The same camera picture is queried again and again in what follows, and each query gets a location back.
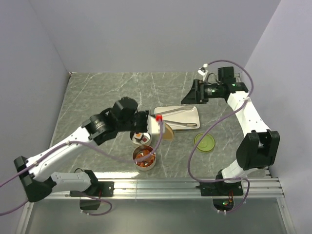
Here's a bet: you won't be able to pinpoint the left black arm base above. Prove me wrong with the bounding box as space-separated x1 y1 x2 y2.
83 181 115 197

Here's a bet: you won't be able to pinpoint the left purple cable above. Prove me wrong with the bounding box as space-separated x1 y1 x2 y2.
0 120 163 216

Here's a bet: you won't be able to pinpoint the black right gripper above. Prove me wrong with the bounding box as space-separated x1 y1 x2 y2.
180 79 223 105

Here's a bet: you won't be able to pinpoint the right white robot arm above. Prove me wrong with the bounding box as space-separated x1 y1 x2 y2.
181 67 280 195

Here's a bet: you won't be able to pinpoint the sushi roll orange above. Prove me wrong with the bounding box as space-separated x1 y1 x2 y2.
133 133 144 141

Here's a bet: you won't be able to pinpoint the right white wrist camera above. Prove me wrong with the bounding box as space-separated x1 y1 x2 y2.
197 63 210 82

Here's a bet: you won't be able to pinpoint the steel bowl near rail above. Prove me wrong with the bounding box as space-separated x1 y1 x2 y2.
132 145 156 171

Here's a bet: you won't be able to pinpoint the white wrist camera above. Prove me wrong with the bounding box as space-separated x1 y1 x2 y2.
197 63 210 82
147 115 165 135

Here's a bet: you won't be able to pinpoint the sushi roll red centre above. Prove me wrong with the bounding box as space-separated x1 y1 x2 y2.
141 136 150 143

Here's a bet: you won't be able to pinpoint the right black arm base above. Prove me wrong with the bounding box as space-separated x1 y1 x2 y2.
195 181 244 196

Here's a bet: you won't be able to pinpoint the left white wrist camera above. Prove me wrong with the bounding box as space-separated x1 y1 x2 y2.
147 115 165 135

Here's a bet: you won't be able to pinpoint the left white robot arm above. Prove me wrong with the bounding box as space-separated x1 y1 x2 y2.
14 97 155 202

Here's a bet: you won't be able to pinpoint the white rectangular plate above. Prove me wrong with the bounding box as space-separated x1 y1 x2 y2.
154 106 201 130

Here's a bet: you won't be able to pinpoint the metal food tongs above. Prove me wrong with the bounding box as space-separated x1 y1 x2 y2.
156 106 197 128

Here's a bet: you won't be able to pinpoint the green round lid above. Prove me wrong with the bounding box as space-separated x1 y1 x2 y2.
196 134 215 153

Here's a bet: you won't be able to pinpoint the large orange fish piece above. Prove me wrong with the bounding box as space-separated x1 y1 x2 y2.
135 154 146 167

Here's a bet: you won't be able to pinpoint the steel bowl far from rail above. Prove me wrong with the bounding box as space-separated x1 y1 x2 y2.
129 132 152 146

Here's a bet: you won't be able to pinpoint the orange chicken wing piece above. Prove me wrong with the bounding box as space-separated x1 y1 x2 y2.
141 150 155 160

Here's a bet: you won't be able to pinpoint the purple cable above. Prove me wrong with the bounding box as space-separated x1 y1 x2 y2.
0 120 163 216
188 59 254 213

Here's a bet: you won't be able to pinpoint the aluminium front rail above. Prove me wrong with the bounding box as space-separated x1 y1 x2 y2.
26 177 286 200

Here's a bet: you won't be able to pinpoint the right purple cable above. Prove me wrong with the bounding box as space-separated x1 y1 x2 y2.
188 59 254 213

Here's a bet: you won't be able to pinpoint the beige round lid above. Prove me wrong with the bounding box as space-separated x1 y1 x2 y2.
162 123 175 141

